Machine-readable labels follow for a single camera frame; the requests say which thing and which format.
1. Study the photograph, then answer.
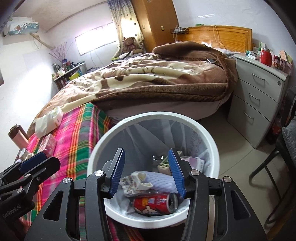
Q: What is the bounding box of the red strawberry milk carton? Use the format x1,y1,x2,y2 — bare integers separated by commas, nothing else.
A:
38,134,57,158

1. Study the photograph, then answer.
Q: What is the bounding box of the purple small carton box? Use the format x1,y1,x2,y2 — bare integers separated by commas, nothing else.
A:
181,156,205,173

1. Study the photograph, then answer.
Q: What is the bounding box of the red drink can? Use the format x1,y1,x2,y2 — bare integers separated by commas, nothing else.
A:
132,193,179,216

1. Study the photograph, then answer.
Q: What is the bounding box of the beige printed paper bag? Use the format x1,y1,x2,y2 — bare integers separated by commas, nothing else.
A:
16,148,34,163

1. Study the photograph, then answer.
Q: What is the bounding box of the white foam net sleeve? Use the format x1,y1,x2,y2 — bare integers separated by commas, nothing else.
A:
138,171,178,193

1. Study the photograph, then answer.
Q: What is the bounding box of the white long medicine box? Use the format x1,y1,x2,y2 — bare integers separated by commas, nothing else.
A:
157,156,171,176

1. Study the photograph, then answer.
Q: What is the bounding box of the white round trash bin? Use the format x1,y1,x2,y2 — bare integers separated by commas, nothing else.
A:
87,111,220,228

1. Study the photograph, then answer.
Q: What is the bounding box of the pink brown travel mug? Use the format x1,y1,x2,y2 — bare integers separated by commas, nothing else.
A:
8,124,29,149

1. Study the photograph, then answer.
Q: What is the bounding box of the white tissue pack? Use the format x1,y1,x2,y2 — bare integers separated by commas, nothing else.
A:
35,106,63,138

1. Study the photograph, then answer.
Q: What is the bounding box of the cluttered side table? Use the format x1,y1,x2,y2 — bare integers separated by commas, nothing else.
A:
53,61,87,90

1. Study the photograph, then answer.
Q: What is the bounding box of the grey drawer nightstand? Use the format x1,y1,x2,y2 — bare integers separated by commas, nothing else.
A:
228,54,290,149

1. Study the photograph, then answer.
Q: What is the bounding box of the purple branch decoration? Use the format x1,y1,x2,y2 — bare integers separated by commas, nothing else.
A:
49,42,73,62

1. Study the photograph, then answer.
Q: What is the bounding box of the brown beige fleece blanket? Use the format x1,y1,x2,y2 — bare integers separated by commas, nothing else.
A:
37,41,238,121

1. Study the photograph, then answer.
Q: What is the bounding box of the brown teddy bear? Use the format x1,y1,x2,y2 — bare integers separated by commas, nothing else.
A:
121,37,144,54

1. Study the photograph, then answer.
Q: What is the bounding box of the red jar on nightstand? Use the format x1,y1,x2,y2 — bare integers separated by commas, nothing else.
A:
260,47,272,67

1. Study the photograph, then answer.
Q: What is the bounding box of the floral window curtain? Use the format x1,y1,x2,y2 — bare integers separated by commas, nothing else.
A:
107,0,144,49

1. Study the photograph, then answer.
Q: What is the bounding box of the wooden headboard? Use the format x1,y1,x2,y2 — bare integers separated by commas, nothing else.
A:
176,25,253,53

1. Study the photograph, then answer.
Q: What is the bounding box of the wooden wardrobe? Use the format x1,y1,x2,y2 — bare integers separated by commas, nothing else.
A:
132,0,179,53

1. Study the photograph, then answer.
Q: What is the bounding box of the black chair frame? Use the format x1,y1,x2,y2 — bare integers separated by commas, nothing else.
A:
248,134,295,237

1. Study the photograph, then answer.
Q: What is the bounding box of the silver wall mirror panel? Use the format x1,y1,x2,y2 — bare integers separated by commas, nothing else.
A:
0,70,4,86

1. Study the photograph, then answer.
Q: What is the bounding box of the wall air conditioner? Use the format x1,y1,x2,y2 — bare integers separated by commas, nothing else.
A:
3,16,40,36

